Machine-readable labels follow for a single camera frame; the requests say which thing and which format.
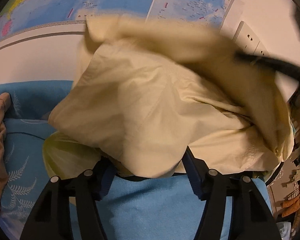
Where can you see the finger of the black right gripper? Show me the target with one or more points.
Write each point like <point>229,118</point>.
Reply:
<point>284,67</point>

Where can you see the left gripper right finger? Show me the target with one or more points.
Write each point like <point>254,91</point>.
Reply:
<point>251,218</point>

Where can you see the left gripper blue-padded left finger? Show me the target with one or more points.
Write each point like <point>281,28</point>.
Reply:
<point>64,201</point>

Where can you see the cream yellow large garment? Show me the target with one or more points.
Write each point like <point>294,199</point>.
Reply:
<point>146,90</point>

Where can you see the light green garment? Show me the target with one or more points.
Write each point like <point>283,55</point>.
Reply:
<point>67,158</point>

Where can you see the blue bed sheet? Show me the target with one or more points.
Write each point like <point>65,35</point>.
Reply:
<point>134,208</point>

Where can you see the white wall socket middle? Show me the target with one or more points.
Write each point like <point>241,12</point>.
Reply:
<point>260,52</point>

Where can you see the white wall socket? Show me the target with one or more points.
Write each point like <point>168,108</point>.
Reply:
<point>260,52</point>
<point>245,38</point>

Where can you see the white wall socket left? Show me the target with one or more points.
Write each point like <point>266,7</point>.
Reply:
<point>245,38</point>

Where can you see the colourful wall map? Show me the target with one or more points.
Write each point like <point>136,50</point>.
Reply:
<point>18,15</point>

